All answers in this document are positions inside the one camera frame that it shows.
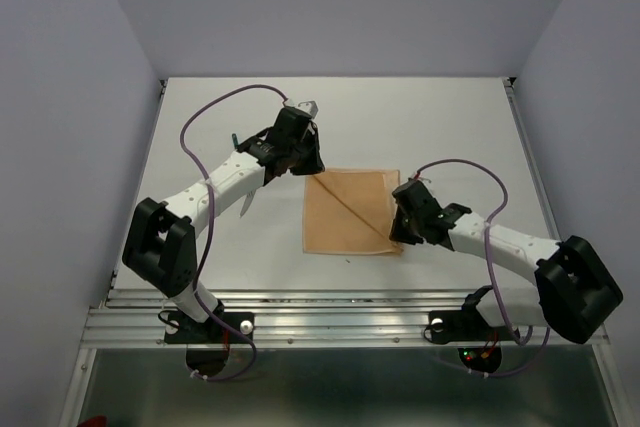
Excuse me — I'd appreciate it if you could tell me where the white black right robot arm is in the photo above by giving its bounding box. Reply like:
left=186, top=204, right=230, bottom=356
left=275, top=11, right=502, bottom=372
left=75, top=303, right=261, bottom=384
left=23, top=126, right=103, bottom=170
left=390, top=179, right=623, bottom=345

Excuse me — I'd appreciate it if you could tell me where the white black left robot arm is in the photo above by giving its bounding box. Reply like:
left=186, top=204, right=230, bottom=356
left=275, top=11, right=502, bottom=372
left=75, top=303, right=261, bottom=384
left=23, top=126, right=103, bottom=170
left=122, top=101, right=324, bottom=341

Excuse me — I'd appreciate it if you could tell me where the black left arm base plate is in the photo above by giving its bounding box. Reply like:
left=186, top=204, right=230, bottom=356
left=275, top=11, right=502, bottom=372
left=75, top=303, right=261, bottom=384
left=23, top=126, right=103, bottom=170
left=157, top=310, right=255, bottom=345

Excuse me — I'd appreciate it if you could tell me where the beige cloth napkin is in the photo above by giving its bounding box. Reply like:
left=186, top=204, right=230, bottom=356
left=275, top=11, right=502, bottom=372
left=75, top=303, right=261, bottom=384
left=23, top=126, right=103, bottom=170
left=302, top=169, right=403, bottom=256

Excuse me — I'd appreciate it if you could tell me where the green handled knife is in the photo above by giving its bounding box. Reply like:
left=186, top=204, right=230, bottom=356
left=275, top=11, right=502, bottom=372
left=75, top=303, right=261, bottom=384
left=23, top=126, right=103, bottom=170
left=239, top=190, right=256, bottom=217

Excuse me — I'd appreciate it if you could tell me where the aluminium mounting rail frame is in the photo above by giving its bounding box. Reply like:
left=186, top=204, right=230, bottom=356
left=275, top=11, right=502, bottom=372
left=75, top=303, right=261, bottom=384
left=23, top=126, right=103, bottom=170
left=61, top=77, right=636, bottom=426

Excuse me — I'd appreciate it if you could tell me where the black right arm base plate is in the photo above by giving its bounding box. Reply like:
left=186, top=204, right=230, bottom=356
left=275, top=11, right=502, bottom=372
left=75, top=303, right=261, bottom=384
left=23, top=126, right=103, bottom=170
left=422, top=309, right=511, bottom=345

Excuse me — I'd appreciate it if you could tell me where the red object at bottom edge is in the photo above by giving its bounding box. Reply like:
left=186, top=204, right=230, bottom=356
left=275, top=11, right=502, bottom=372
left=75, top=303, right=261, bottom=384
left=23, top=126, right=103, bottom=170
left=77, top=415, right=108, bottom=427

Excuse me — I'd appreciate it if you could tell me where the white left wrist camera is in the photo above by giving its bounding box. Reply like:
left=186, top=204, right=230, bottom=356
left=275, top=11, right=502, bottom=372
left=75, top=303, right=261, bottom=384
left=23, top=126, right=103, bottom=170
left=297, top=101, right=319, bottom=118

